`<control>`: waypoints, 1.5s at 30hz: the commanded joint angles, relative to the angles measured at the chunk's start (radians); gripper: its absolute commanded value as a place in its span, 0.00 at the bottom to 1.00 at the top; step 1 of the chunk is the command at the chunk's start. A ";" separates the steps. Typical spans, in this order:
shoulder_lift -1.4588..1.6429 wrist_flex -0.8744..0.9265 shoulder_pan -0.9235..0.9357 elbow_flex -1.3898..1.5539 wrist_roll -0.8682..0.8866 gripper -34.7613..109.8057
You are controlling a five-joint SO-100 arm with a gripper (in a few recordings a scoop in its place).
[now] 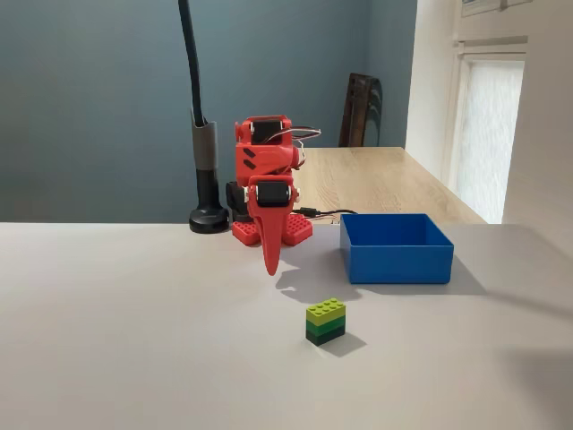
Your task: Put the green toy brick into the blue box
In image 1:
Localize green lego brick stack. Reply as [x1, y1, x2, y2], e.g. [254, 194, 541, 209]
[305, 297, 348, 348]

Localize blue square tray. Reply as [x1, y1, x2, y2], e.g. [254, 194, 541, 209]
[338, 212, 455, 285]

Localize black table clamp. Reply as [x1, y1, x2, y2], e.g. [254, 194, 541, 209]
[225, 180, 252, 224]

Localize black gooseneck stand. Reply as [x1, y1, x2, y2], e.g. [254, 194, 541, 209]
[177, 0, 230, 234]

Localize light wooden desk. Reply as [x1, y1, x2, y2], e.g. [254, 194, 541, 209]
[293, 146, 488, 225]

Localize dark wooden chair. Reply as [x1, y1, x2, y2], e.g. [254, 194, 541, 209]
[338, 73, 384, 148]

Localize black power cable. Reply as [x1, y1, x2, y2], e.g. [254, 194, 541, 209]
[295, 206, 359, 224]

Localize white red arm wires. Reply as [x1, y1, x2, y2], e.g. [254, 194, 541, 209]
[267, 126, 322, 170]

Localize white window frame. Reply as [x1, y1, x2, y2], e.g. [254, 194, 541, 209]
[440, 35, 529, 225]

